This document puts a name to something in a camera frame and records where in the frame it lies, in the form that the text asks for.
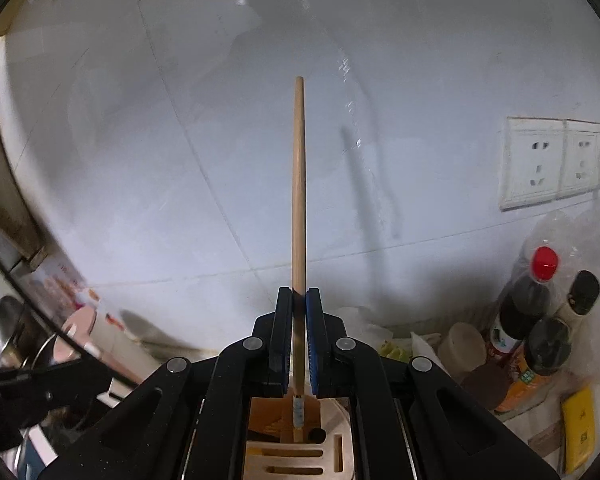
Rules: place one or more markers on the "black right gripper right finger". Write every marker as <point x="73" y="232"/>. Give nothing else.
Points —
<point x="410" y="420"/>

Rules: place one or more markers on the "cream utensil holder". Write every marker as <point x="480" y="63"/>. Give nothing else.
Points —
<point x="272" y="452"/>

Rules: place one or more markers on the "left gripper of other arm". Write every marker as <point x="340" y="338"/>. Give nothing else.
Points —
<point x="27" y="396"/>

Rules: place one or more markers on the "white wall socket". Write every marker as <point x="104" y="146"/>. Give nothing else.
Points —
<point x="532" y="161"/>
<point x="580" y="171"/>

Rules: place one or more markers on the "red cap bottle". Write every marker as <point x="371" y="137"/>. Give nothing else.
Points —
<point x="524" y="302"/>

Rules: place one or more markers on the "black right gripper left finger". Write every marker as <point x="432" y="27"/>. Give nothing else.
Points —
<point x="188" y="420"/>

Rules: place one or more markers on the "brown card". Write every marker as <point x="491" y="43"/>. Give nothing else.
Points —
<point x="547" y="441"/>

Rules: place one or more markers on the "white wall socket left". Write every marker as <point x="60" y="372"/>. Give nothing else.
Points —
<point x="532" y="161"/>

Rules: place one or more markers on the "pink electric kettle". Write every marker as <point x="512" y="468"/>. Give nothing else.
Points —
<point x="106" y="340"/>

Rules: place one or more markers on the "dark soy sauce bottle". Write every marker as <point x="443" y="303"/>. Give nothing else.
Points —
<point x="549" y="344"/>

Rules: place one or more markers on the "clear plastic bag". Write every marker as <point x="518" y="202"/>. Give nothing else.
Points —
<point x="576" y="240"/>

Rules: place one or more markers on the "brown lid jar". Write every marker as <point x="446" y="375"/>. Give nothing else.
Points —
<point x="463" y="355"/>

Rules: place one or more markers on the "white wall socket middle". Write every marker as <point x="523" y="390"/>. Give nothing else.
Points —
<point x="580" y="171"/>

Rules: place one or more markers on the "colourful wall sticker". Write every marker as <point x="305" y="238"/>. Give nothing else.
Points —
<point x="59" y="290"/>

